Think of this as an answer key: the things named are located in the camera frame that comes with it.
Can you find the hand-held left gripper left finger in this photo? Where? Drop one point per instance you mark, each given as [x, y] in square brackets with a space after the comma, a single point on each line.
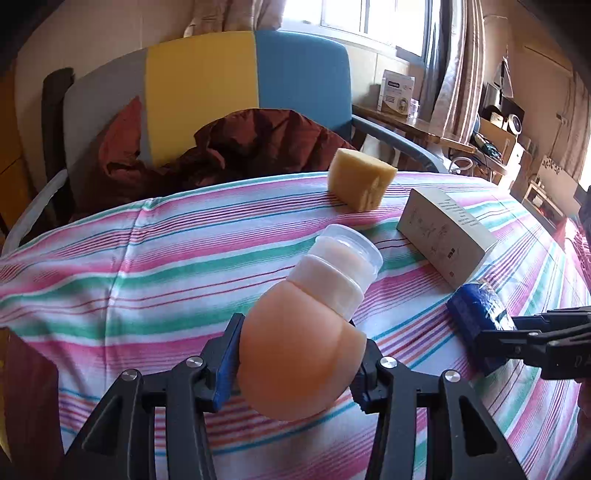
[226, 374]

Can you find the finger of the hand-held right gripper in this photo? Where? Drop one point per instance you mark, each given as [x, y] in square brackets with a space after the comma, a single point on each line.
[563, 321]
[503, 344]

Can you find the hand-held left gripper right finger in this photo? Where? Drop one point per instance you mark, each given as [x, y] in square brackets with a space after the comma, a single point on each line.
[364, 399]

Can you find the blue tissue pack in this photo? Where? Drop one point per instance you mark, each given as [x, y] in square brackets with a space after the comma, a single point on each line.
[471, 314]

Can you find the peach squeeze bottle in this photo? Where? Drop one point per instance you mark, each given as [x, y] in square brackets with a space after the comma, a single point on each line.
[295, 350]

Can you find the yellow translucent storage bin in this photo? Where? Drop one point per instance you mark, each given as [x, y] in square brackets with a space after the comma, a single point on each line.
[27, 406]

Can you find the white cardboard box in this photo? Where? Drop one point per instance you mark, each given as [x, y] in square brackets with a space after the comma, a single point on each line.
[443, 230]

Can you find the pink green striped bedsheet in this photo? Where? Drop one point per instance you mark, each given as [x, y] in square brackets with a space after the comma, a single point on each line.
[138, 277]

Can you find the white floral printed box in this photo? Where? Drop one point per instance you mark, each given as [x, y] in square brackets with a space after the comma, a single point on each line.
[556, 174]

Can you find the brown cardboard box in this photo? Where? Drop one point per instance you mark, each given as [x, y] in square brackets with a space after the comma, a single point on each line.
[498, 138]

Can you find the cream curtain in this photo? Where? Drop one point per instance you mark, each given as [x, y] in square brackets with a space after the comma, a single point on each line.
[568, 124]

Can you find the black speaker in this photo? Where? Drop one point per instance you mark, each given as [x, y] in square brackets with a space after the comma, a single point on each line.
[512, 123]

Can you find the yellow sponge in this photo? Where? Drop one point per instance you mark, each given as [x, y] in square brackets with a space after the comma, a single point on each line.
[358, 177]

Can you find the wooden desk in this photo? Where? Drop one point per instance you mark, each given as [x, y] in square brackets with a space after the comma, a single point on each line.
[415, 129]

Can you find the dark red jacket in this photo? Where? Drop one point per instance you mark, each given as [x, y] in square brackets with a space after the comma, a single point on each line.
[258, 143]

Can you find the small clear bottle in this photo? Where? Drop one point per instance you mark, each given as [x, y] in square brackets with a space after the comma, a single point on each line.
[414, 108]

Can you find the white mask box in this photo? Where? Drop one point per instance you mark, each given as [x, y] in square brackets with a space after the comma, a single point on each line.
[396, 92]

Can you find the beige grey curtain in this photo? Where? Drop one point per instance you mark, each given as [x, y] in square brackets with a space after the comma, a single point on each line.
[457, 69]

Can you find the grey yellow blue chair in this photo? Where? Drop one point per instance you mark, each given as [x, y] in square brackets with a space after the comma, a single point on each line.
[203, 92]

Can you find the barred window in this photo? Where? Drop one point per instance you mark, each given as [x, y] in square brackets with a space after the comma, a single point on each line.
[355, 23]

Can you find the beige floral curtain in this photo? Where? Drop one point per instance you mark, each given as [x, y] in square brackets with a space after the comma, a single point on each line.
[231, 16]

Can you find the black padded post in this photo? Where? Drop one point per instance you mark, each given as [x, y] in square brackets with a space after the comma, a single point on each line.
[55, 120]

